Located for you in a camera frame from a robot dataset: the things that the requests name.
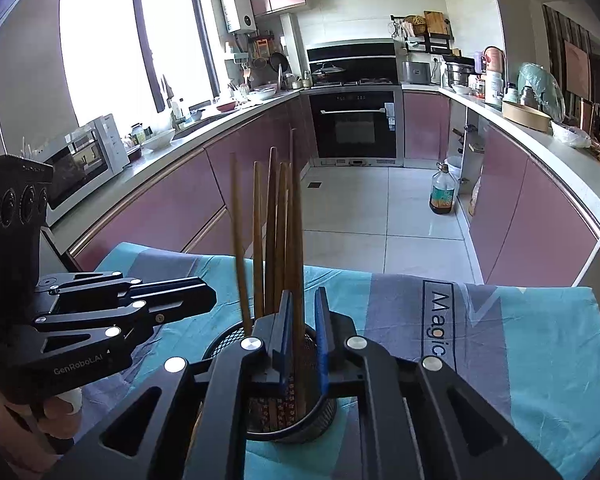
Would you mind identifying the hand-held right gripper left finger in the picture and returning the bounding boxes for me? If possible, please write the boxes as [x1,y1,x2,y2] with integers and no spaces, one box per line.
[45,290,296,480]

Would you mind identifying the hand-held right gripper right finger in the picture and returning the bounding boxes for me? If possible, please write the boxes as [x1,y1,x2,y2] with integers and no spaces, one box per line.
[314,287,566,480]

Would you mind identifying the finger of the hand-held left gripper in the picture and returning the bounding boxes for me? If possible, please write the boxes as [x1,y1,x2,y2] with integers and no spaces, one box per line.
[32,285,217,361]
[39,271,208,298]

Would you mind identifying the black mesh pen holder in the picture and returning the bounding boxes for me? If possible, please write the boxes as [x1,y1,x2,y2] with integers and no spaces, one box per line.
[200,325,338,443]

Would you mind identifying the bunch of wooden chopsticks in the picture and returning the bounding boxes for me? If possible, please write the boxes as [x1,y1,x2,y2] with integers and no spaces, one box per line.
[229,146,293,428]

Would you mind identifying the person's left forearm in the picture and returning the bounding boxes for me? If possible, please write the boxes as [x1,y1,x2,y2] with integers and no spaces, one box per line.
[0,400,48,466]

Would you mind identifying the person's left hand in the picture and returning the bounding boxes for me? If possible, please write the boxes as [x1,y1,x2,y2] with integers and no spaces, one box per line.
[30,389,83,441]

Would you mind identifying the white toaster oven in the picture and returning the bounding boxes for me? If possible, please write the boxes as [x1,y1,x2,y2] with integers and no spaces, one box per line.
[17,114,131,226]

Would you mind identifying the pink base cabinets under window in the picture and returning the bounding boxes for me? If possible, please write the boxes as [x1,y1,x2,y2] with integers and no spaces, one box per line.
[67,92,316,271]

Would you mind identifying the large white bowl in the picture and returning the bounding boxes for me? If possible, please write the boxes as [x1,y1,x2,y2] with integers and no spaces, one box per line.
[141,129,177,151]

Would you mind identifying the blue grey printed tablecloth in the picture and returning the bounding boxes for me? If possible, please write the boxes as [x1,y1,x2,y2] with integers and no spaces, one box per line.
[77,242,600,480]

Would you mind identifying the cooking oil bottle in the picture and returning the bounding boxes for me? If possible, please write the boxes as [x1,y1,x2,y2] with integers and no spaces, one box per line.
[429,162,458,216]

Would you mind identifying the large kitchen window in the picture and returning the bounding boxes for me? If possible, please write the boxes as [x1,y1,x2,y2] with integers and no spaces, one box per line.
[60,0,221,136]

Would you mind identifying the black built-in oven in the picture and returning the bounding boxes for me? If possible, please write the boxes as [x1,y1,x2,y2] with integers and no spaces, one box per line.
[307,87,405,166]

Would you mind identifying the pink base cabinets with open door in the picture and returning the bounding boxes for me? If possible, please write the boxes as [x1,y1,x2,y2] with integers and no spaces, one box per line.
[402,91,600,288]

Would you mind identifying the wok with glass lid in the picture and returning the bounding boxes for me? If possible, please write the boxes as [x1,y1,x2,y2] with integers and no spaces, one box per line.
[311,61,347,83]

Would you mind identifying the black range hood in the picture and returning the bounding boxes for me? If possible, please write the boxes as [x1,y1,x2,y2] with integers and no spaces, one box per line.
[306,42,398,86]

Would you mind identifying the white water heater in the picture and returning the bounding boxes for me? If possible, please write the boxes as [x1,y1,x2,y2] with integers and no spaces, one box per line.
[219,0,257,35]

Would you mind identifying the stainless steel pot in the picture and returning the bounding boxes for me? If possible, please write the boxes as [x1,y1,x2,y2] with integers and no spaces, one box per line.
[445,60,473,88]

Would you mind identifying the round bamboo tray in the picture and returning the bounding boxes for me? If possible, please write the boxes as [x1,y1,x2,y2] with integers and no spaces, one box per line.
[501,100,552,133]

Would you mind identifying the white plastic bag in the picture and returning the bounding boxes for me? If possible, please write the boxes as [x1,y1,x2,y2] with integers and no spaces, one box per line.
[551,121,592,148]

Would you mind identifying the pink kettle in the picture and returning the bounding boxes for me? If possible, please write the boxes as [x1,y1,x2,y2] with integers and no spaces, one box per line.
[482,46,506,76]

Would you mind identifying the green covered appliance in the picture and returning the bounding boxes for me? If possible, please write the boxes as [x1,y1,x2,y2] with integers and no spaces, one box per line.
[517,62,566,121]

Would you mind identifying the wooden cutting board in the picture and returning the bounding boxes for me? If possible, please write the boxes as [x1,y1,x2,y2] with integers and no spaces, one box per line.
[424,10,448,36]

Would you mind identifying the black wall rack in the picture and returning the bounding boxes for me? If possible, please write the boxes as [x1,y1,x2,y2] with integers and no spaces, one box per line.
[405,30,453,56]

